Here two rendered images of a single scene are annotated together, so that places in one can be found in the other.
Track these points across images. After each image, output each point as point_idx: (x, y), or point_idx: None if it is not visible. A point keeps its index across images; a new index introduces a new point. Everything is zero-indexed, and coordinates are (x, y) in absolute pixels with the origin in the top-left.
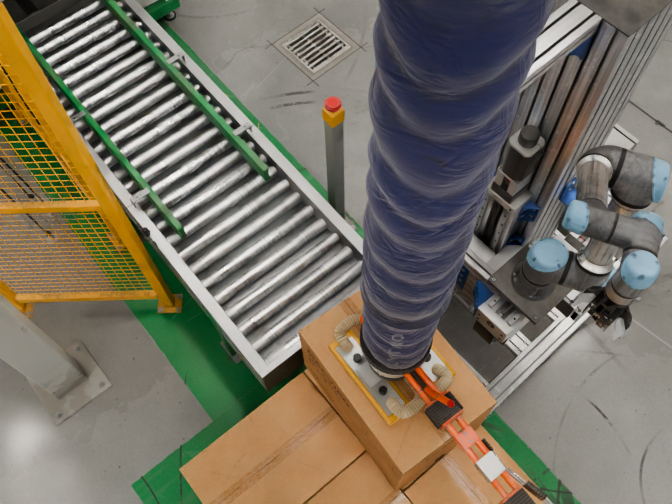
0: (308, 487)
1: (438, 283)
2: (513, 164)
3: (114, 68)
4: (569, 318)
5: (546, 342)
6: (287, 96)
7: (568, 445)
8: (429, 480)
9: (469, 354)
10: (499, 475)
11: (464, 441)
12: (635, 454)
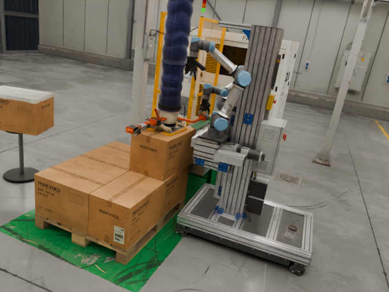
0: (121, 156)
1: (169, 35)
2: None
3: None
4: (237, 230)
5: (219, 225)
6: (262, 176)
7: (182, 261)
8: (136, 174)
9: (197, 209)
10: (147, 186)
11: (147, 121)
12: (193, 285)
